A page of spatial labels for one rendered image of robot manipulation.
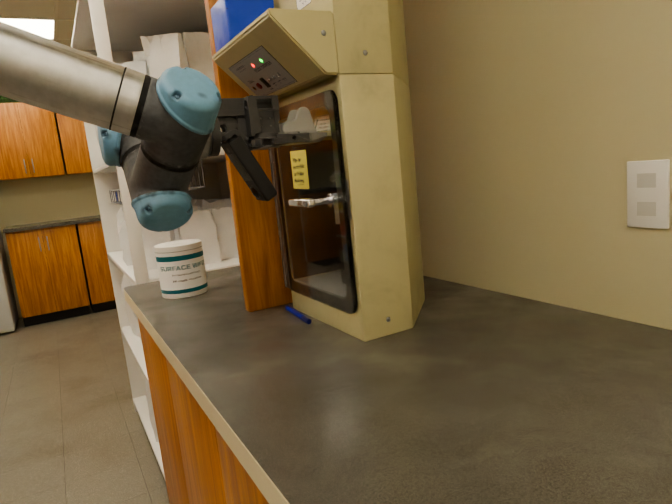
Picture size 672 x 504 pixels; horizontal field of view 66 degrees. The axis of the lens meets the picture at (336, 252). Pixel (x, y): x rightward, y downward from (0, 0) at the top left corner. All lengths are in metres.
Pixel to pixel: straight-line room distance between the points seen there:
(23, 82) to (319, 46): 0.45
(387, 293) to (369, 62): 0.41
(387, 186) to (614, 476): 0.58
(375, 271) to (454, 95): 0.55
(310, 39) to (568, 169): 0.55
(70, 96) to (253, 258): 0.69
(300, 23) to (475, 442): 0.66
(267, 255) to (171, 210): 0.55
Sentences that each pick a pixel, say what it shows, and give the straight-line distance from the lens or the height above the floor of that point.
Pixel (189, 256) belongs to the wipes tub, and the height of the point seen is 1.05.
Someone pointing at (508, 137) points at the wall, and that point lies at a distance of 1.21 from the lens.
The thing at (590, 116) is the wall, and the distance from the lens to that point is 1.08.
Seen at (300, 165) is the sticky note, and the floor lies 1.27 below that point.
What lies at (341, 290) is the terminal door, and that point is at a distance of 0.97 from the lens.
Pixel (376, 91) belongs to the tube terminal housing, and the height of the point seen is 1.38.
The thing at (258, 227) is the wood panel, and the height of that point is 1.14.
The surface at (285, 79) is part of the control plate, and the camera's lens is 1.01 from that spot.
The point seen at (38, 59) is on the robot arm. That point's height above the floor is 1.40.
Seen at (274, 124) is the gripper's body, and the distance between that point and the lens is 0.87.
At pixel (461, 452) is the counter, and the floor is 0.94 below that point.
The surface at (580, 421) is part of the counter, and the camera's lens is 0.70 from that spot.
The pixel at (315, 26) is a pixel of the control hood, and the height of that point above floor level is 1.48.
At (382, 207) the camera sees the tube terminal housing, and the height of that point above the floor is 1.18.
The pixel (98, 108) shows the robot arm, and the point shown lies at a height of 1.35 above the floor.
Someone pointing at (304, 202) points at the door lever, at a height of 1.20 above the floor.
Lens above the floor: 1.26
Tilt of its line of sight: 10 degrees down
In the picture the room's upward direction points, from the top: 6 degrees counter-clockwise
